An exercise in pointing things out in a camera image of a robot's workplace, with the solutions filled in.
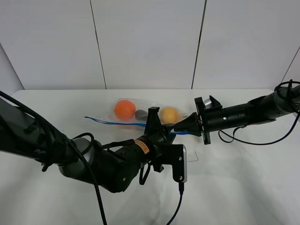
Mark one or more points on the yellow pear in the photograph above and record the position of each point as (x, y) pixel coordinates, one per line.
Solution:
(171, 115)

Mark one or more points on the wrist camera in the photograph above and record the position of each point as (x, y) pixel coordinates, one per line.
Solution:
(212, 103)
(176, 156)

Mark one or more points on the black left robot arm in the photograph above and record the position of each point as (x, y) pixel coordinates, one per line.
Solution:
(25, 133)

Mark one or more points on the clear blue-zip plastic bag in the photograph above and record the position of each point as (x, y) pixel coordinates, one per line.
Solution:
(108, 117)

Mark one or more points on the orange fruit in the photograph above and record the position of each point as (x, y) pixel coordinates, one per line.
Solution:
(124, 109)

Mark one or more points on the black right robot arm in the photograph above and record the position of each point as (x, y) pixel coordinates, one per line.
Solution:
(265, 109)

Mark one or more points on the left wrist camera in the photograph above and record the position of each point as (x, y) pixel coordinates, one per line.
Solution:
(176, 156)

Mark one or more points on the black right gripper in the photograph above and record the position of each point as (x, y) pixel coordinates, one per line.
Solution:
(210, 120)

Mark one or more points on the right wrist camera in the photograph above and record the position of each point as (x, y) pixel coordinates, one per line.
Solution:
(212, 103)

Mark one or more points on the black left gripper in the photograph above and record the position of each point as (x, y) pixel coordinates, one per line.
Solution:
(155, 136)

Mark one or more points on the purple eggplant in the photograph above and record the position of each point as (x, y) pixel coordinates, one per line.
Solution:
(141, 115)

